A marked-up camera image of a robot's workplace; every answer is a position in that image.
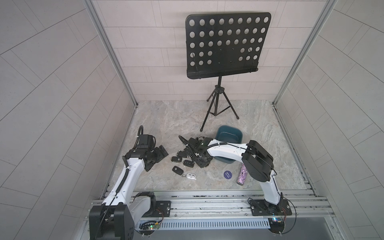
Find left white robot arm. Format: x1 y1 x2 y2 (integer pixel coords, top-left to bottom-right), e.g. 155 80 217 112
89 126 170 240

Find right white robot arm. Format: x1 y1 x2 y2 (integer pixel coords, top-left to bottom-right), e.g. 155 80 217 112
179 136 283 215

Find black car key middle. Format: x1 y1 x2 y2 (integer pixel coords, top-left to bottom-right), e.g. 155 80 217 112
183 160 195 168

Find black car key cluster left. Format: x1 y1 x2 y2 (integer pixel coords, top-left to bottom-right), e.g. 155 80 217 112
177 151 188 158

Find white remote key fob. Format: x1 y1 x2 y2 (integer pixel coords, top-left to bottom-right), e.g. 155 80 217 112
182 173 197 180

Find black car key front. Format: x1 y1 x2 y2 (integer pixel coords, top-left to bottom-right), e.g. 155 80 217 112
172 166 184 176

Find teal plastic storage box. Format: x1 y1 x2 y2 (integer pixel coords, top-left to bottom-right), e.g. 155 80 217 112
214 126 243 164

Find round purple lid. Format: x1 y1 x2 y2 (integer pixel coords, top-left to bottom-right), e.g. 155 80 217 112
223 171 233 180

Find purple glitter tube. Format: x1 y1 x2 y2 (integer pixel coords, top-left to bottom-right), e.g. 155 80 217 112
237 164 248 186

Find left circuit board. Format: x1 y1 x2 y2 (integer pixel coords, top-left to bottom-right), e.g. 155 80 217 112
139 221 162 236

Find circuit board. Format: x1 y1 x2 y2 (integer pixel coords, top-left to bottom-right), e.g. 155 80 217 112
139 221 162 236
268 218 286 235

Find right circuit board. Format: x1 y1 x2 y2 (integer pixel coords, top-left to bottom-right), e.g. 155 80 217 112
268 218 286 235

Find black perforated music stand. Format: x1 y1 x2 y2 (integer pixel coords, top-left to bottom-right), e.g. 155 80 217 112
185 12 272 116

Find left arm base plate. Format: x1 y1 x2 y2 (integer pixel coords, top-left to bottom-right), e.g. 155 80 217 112
142 201 171 218

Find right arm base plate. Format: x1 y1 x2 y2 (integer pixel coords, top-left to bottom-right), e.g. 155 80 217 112
247 198 292 217

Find aluminium mounting rail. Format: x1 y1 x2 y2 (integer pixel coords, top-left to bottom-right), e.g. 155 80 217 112
155 189 335 220

